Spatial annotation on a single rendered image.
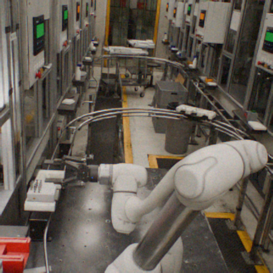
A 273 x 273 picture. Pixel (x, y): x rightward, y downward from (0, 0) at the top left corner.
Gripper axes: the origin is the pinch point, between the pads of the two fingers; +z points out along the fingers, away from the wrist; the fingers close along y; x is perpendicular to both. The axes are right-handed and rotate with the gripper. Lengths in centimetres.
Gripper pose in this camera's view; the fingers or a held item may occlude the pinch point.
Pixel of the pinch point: (51, 171)
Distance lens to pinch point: 156.3
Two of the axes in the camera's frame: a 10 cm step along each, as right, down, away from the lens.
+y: 0.9, -9.3, -3.7
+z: -9.9, -0.6, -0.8
